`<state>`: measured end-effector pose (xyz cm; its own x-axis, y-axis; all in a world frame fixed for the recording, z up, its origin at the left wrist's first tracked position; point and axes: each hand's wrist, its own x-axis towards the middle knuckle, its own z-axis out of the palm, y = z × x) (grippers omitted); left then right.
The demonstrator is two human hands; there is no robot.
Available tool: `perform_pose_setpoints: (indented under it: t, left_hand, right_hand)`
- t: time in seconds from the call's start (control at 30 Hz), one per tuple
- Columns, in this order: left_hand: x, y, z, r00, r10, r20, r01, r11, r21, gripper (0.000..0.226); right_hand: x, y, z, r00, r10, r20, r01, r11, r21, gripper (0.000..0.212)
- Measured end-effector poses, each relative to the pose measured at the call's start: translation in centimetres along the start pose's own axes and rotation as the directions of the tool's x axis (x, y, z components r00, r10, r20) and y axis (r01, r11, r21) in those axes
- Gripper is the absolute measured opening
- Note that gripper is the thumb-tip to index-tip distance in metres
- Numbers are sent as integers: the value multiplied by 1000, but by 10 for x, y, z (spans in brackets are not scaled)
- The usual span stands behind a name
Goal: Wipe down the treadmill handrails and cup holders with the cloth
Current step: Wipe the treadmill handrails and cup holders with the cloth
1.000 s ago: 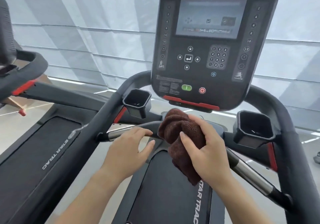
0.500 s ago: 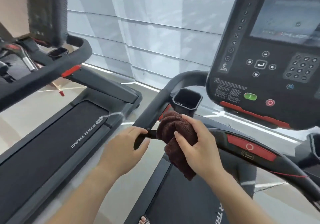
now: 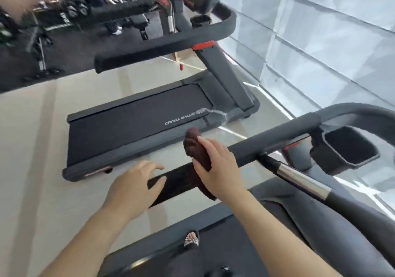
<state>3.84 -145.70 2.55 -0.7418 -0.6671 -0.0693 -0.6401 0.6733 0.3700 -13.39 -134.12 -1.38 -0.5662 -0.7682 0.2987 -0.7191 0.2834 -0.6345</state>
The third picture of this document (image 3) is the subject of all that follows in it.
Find grey treadmill with chrome handle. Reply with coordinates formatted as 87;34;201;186
98;102;395;277

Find dark red cloth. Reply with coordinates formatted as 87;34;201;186
183;128;217;202

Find black weight bench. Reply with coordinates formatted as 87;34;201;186
123;14;151;40

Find person's left forearm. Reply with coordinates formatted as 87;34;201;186
39;205;134;277

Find person's right hand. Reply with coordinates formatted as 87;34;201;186
192;136;248;206

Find person's left hand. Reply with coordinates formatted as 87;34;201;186
103;161;167;222

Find person's right forearm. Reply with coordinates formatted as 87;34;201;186
229;190;341;277

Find beaded sandal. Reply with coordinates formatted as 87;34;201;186
184;231;200;248

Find grey treadmill with black belt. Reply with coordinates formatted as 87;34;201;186
62;0;260;182

